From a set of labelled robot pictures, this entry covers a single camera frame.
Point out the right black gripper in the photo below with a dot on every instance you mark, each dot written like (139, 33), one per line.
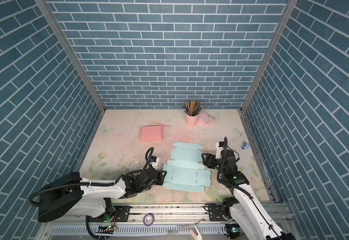
(209, 164)

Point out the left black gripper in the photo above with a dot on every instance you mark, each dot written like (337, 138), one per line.
(161, 179)

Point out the light blue paper box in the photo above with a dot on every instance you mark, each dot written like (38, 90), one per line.
(185, 171)

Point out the pink paper box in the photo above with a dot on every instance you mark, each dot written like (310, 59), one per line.
(151, 133)

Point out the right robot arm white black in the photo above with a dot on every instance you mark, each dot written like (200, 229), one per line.
(243, 206)

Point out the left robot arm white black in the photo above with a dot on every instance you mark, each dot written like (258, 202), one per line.
(74, 195)

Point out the small blue clip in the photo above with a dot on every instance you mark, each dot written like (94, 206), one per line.
(245, 145)

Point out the pink pencil case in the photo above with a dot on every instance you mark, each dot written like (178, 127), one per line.
(205, 119)

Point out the pink metal pencil cup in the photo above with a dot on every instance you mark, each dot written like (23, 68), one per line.
(191, 121)

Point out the coloured pencils bundle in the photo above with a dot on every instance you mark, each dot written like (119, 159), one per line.
(192, 107)

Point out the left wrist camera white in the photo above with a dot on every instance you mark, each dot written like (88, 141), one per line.
(154, 162)

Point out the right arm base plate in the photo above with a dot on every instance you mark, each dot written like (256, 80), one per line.
(218, 213)

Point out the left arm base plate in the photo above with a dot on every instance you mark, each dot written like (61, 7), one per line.
(119, 214)

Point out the white tool on rail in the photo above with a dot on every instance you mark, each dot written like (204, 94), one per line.
(192, 229)

